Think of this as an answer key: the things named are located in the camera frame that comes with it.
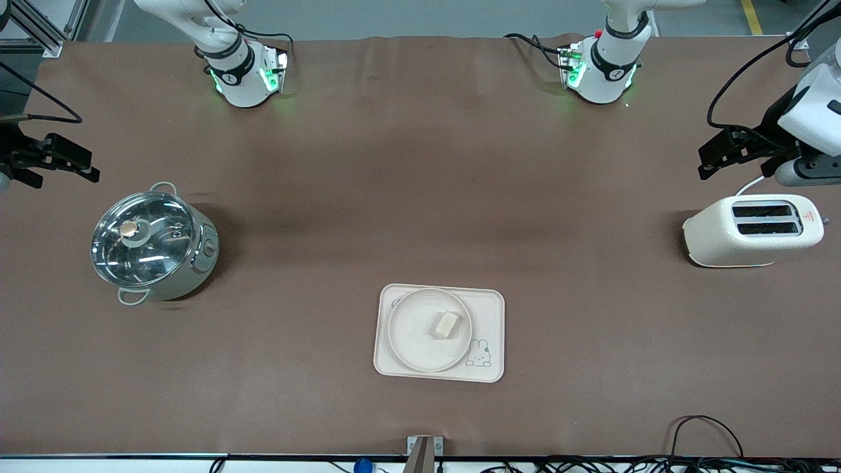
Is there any silver electric cooking pot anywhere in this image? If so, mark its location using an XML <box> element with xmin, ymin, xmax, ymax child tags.
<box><xmin>91</xmin><ymin>182</ymin><xmax>221</xmax><ymax>306</ymax></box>

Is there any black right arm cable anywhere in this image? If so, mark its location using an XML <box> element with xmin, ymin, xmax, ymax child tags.
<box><xmin>0</xmin><ymin>62</ymin><xmax>83</xmax><ymax>125</ymax></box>

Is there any black left base cable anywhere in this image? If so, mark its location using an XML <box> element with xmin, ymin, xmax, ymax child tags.
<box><xmin>504</xmin><ymin>33</ymin><xmax>567</xmax><ymax>70</ymax></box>

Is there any black right base cable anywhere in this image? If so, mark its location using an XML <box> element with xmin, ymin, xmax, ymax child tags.
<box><xmin>204</xmin><ymin>0</ymin><xmax>294</xmax><ymax>61</ymax></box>

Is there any cream two-slot toaster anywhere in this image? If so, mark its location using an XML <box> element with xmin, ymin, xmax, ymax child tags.
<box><xmin>682</xmin><ymin>194</ymin><xmax>825</xmax><ymax>268</ymax></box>

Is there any brown table cover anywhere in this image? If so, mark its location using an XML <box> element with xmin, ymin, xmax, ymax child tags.
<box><xmin>0</xmin><ymin>34</ymin><xmax>841</xmax><ymax>459</ymax></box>

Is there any round beige plate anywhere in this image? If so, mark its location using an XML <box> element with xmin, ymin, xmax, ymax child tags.
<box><xmin>388</xmin><ymin>288</ymin><xmax>472</xmax><ymax>373</ymax></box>

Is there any pale steamed bun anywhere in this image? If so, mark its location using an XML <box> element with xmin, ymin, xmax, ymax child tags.
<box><xmin>431</xmin><ymin>311</ymin><xmax>462</xmax><ymax>340</ymax></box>

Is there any black base cable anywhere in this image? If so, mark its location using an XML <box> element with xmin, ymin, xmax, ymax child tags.
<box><xmin>504</xmin><ymin>33</ymin><xmax>567</xmax><ymax>70</ymax></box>
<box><xmin>204</xmin><ymin>0</ymin><xmax>294</xmax><ymax>61</ymax></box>

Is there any beige rabbit print tray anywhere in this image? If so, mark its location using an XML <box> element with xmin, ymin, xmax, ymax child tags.
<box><xmin>373</xmin><ymin>283</ymin><xmax>505</xmax><ymax>384</ymax></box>

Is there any black looped floor cable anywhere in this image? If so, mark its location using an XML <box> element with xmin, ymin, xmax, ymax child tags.
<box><xmin>669</xmin><ymin>415</ymin><xmax>744</xmax><ymax>461</ymax></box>

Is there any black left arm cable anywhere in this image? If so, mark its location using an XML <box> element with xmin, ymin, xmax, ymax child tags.
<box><xmin>707</xmin><ymin>0</ymin><xmax>841</xmax><ymax>133</ymax></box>

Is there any glass pot lid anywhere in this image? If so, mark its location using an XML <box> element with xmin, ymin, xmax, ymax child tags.
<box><xmin>91</xmin><ymin>191</ymin><xmax>198</xmax><ymax>288</ymax></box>

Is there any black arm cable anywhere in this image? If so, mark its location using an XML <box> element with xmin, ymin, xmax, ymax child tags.
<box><xmin>0</xmin><ymin>62</ymin><xmax>83</xmax><ymax>125</ymax></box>
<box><xmin>707</xmin><ymin>0</ymin><xmax>841</xmax><ymax>133</ymax></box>

